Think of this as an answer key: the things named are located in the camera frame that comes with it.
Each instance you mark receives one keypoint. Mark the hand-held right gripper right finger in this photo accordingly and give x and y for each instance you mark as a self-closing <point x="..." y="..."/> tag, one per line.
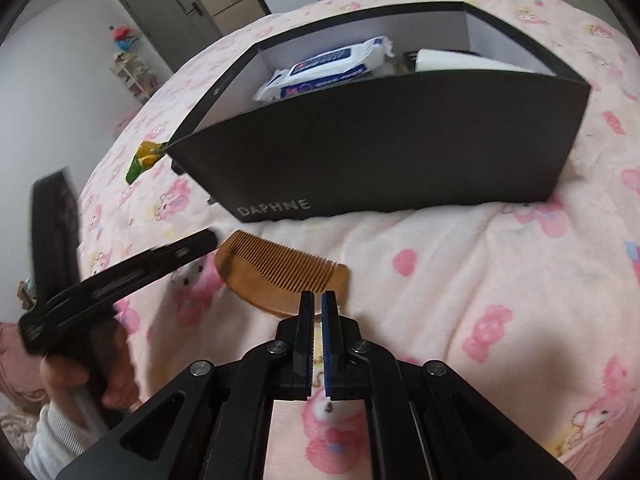
<point x="330" y="345"/>

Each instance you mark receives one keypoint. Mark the green snack wrapper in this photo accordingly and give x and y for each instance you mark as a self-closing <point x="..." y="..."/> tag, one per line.
<point x="140" y="160"/>

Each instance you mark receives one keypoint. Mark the pink fabric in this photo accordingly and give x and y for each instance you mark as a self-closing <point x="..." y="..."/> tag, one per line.
<point x="12" y="360"/>

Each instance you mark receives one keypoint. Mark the wooden comb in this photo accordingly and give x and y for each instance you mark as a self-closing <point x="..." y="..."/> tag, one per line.
<point x="260" y="280"/>

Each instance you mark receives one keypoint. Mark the black shoe box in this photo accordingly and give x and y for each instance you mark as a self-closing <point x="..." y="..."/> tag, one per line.
<point x="375" y="150"/>

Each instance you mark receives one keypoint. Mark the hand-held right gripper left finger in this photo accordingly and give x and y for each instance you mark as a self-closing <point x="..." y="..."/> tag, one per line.
<point x="304" y="340"/>

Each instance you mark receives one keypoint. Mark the dark grey door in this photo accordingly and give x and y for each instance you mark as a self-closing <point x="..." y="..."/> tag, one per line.
<point x="165" y="10"/>

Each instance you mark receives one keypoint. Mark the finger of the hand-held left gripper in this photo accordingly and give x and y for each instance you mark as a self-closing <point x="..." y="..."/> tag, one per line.
<point x="100" y="302"/>
<point x="175" y="252"/>

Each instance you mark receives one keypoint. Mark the beige cabinet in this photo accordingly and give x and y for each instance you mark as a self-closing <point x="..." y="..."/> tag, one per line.
<point x="235" y="10"/>

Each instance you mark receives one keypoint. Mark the white shelf rack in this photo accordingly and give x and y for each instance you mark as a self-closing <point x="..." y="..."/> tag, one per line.
<point x="132" y="77"/>

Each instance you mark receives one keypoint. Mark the pink printed blanket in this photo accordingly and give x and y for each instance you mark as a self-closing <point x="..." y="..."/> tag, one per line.
<point x="450" y="285"/>

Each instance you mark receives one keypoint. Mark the white wet wipes pack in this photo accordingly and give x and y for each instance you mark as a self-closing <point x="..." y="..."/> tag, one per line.
<point x="320" y="67"/>

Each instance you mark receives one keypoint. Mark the person's left forearm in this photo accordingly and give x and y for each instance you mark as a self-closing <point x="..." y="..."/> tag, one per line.
<point x="55" y="440"/>

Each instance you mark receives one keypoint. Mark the person's left hand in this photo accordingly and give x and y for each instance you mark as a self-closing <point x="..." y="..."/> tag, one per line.
<point x="122" y="380"/>

